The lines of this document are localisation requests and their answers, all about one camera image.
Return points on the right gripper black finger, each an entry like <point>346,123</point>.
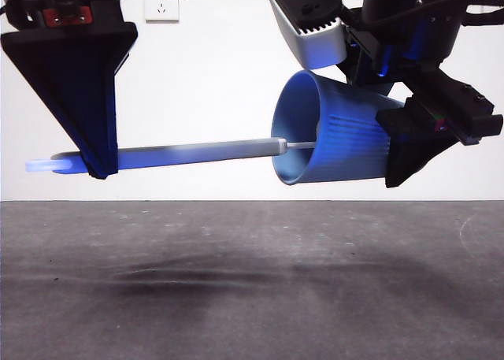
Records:
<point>413,139</point>

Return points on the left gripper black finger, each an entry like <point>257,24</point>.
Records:
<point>71,84</point>

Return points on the blue ribbed plastic cup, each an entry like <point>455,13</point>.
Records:
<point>346,139</point>

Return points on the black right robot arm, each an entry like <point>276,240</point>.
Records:
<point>413,5</point>

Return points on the white wall socket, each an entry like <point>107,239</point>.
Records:
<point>161,11</point>

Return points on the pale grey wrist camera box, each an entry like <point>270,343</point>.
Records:
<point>315,49</point>

